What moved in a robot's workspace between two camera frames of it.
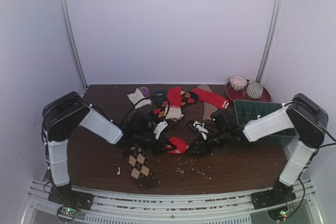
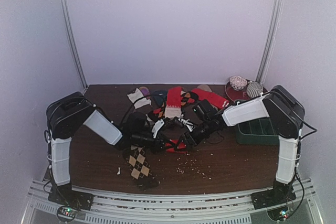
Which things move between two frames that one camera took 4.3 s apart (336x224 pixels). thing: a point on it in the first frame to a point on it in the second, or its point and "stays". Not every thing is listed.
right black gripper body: (202, 146) to (188, 139)
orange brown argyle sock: (187, 97) stays
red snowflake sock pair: (180, 145) stays
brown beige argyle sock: (139, 168) stays
